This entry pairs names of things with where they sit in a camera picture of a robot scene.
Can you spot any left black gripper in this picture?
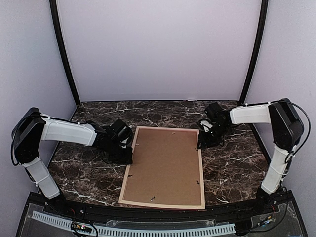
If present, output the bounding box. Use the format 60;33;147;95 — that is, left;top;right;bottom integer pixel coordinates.
106;140;133;165

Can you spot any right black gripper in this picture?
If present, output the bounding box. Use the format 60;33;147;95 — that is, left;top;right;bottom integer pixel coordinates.
197;123;231;149

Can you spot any brown cardboard backing board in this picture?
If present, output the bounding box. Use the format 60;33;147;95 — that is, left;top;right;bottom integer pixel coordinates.
122;128;202;205

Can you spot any pink wooden picture frame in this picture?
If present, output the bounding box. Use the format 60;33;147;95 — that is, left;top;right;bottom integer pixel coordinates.
118;125;206;210

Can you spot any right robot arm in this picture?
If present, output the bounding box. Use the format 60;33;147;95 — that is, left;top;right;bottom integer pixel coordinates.
197;98;311;214

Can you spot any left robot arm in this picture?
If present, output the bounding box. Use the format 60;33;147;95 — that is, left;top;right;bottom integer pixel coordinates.
10;107;133;215

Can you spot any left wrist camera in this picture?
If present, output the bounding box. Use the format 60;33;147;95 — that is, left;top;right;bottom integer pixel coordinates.
120;138;132;149

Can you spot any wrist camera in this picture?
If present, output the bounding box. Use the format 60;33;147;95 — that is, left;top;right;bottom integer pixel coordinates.
198;119;213;132
120;138;132;149

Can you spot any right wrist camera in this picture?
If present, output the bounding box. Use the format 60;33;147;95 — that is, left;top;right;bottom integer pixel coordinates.
198;119;213;132

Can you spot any white slotted cable duct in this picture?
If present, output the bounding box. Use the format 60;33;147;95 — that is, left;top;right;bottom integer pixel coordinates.
31;211;236;237

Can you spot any black front rail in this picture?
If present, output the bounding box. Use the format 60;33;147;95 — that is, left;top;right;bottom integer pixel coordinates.
29;195;284;224

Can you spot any right black corner post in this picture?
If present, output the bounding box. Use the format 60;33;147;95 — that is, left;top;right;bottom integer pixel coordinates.
239;0;269;104

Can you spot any black corner post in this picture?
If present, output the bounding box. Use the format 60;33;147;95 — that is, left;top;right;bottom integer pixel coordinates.
239;0;269;104
49;0;81;107

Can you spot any left black corner post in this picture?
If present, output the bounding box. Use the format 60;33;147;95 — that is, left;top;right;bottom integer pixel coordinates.
49;0;81;107

